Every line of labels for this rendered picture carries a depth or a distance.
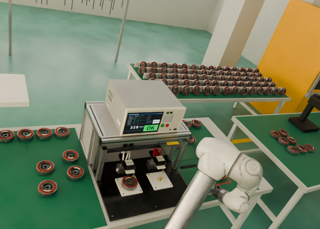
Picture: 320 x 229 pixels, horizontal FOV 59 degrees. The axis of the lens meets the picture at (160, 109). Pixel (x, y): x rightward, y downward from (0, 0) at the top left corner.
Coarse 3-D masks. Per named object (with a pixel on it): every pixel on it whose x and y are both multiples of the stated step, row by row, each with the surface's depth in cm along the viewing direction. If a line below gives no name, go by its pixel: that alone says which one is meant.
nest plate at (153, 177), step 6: (150, 174) 209; (156, 174) 210; (162, 174) 212; (150, 180) 204; (156, 180) 205; (162, 180) 207; (168, 180) 208; (156, 186) 201; (162, 186) 202; (168, 186) 204
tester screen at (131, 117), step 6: (132, 114) 177; (138, 114) 179; (144, 114) 181; (150, 114) 183; (156, 114) 185; (132, 120) 180; (138, 120) 182; (144, 120) 184; (126, 126) 180; (126, 132) 183; (132, 132) 186
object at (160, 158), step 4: (152, 152) 212; (152, 156) 208; (156, 156) 206; (160, 156) 207; (156, 160) 204; (160, 160) 203; (164, 160) 204; (156, 164) 203; (160, 164) 204; (164, 164) 206; (160, 168) 203; (164, 168) 205
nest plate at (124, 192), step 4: (116, 180) 195; (120, 180) 196; (120, 184) 193; (120, 188) 191; (136, 188) 194; (140, 188) 195; (120, 192) 188; (124, 192) 188; (128, 192) 189; (132, 192) 190; (136, 192) 191; (140, 192) 193
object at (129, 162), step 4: (120, 156) 199; (124, 156) 200; (128, 156) 202; (120, 160) 198; (124, 160) 194; (128, 160) 194; (132, 160) 196; (120, 164) 201; (124, 164) 192; (128, 164) 191; (132, 164) 192; (124, 168) 192; (128, 168) 191; (132, 168) 193; (128, 172) 191; (132, 172) 192
